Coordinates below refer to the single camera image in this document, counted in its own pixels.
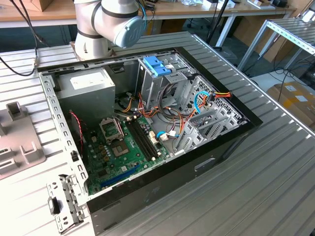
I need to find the red yellow power wire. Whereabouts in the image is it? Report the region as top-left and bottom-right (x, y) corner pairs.
(210, 90), (233, 99)

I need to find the brown cardboard sheet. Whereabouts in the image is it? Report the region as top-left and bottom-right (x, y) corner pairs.
(233, 13), (292, 62)

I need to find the metal socket cover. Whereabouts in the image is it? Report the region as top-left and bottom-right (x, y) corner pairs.
(98, 117), (124, 143)

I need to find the long wooden desk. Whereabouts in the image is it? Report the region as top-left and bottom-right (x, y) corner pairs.
(0, 0), (298, 47)

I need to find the large cardboard box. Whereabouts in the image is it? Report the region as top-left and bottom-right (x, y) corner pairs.
(266, 81), (315, 126)

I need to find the black RAM slot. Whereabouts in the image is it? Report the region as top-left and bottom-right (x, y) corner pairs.
(132, 118), (159, 159)
(126, 119), (154, 162)

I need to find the thin cable with plug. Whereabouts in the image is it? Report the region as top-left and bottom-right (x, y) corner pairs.
(0, 0), (47, 76)

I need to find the grey parts rack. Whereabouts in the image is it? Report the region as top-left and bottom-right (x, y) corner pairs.
(0, 101), (47, 180)

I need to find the blue expansion slot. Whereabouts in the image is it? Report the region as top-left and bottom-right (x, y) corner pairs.
(99, 164), (141, 189)

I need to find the black case fan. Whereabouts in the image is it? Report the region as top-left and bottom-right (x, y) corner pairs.
(64, 110), (87, 160)

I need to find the small cardboard box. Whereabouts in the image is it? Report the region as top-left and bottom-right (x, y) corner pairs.
(9, 0), (54, 12)

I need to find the yellow black wire bundle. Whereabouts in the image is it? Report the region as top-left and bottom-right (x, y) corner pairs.
(115, 94), (136, 114)

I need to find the orange black wire bundle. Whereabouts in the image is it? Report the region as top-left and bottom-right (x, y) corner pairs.
(137, 92), (197, 138)

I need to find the open black PC case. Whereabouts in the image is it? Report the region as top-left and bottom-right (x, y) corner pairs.
(36, 46), (263, 236)

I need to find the long blue SATA wire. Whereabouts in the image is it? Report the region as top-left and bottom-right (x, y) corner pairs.
(193, 91), (212, 114)

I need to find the green motherboard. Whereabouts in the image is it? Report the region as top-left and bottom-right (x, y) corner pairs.
(85, 115), (171, 195)

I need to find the perforated metal disk bay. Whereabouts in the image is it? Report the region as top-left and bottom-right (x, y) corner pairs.
(172, 75), (248, 156)

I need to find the grey Dell power supply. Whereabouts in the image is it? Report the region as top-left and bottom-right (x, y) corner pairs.
(55, 66), (116, 128)

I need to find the black slot cover latch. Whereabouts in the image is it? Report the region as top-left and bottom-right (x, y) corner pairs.
(48, 196), (62, 215)

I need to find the empty blue disk carrier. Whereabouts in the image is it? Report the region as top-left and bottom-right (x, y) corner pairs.
(142, 56), (171, 77)

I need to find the CPU socket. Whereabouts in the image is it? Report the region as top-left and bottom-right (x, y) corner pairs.
(109, 140), (130, 158)

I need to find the tall metal drive cage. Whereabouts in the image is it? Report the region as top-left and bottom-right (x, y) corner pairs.
(134, 53), (197, 112)

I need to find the black wire loop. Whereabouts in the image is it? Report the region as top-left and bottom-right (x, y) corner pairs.
(158, 82), (190, 121)

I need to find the red black fan wire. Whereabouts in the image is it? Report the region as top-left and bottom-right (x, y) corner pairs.
(69, 111), (87, 148)

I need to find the black tripod stand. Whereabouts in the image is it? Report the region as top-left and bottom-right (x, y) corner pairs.
(206, 0), (234, 51)

